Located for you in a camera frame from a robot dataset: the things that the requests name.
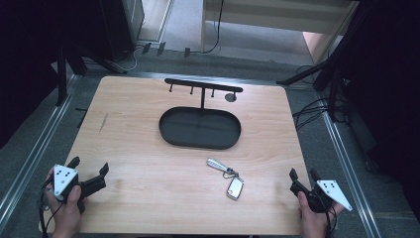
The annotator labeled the black hanging cable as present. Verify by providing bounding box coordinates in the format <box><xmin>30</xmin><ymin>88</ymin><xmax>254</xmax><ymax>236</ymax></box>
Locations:
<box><xmin>199</xmin><ymin>0</ymin><xmax>226</xmax><ymax>55</ymax></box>

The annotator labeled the black metal stand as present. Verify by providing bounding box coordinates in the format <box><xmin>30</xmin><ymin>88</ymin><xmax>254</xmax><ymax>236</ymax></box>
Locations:
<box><xmin>275</xmin><ymin>0</ymin><xmax>368</xmax><ymax>124</ymax></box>
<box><xmin>53</xmin><ymin>41</ymin><xmax>129</xmax><ymax>107</ymax></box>

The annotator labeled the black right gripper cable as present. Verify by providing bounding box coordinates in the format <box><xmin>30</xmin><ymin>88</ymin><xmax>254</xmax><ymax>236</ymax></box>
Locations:
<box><xmin>325</xmin><ymin>206</ymin><xmax>339</xmax><ymax>238</ymax></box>

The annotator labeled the dark cabinet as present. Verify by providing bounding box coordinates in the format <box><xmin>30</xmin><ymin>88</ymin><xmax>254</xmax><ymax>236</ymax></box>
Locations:
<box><xmin>98</xmin><ymin>0</ymin><xmax>147</xmax><ymax>62</ymax></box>

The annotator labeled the aluminium floor rail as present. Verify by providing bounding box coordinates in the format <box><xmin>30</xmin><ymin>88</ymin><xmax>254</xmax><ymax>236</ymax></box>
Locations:
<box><xmin>0</xmin><ymin>72</ymin><xmax>82</xmax><ymax>231</ymax></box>
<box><xmin>316</xmin><ymin>92</ymin><xmax>382</xmax><ymax>238</ymax></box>

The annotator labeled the person's left hand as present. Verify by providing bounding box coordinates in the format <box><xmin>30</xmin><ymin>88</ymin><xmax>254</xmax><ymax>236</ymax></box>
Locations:
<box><xmin>44</xmin><ymin>167</ymin><xmax>90</xmax><ymax>238</ymax></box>

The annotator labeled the silver keychain with fob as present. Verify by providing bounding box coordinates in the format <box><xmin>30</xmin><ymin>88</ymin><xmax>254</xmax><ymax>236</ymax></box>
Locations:
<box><xmin>206</xmin><ymin>157</ymin><xmax>246</xmax><ymax>201</ymax></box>

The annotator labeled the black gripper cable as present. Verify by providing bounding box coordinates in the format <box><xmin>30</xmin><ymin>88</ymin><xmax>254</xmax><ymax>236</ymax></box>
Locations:
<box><xmin>325</xmin><ymin>206</ymin><xmax>339</xmax><ymax>238</ymax></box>
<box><xmin>38</xmin><ymin>177</ymin><xmax>65</xmax><ymax>238</ymax></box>

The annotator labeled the bundle of black floor cables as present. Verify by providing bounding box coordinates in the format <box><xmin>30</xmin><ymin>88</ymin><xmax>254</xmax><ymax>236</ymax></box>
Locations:
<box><xmin>291</xmin><ymin>63</ymin><xmax>350</xmax><ymax>132</ymax></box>

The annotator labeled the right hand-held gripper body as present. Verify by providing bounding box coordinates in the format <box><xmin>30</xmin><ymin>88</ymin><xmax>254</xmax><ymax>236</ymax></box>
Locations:
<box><xmin>289</xmin><ymin>178</ymin><xmax>354</xmax><ymax>214</ymax></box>

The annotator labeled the person's right hand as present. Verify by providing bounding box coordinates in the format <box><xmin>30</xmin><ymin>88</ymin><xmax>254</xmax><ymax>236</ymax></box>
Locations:
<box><xmin>296</xmin><ymin>191</ymin><xmax>345</xmax><ymax>238</ymax></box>

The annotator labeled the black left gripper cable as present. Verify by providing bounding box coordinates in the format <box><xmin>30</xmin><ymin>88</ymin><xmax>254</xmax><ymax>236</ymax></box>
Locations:
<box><xmin>38</xmin><ymin>177</ymin><xmax>65</xmax><ymax>238</ymax></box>

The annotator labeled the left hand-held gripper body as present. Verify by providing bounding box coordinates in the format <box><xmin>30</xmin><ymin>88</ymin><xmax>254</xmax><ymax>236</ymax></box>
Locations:
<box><xmin>53</xmin><ymin>164</ymin><xmax>108</xmax><ymax>214</ymax></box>

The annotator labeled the white floor cable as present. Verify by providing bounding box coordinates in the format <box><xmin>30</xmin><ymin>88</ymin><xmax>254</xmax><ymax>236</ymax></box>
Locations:
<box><xmin>113</xmin><ymin>48</ymin><xmax>139</xmax><ymax>72</ymax></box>

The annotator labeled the black key rack with tray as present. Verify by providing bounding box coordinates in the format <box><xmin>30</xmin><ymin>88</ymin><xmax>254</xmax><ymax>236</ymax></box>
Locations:
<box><xmin>158</xmin><ymin>77</ymin><xmax>245</xmax><ymax>151</ymax></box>

